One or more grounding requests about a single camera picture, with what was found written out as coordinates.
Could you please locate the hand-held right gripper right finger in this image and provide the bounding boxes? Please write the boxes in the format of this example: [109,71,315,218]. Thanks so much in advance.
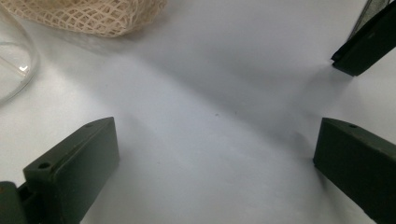
[312,117,396,224]

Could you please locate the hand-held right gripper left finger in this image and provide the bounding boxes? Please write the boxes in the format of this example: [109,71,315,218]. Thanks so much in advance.
[22,117,120,224]

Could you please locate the clear plastic container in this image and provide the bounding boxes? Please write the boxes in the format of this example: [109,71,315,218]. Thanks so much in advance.
[0,8,41,105]

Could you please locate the beige mesh net bag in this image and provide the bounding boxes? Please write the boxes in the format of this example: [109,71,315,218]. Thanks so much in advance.
[0,0,168,38]

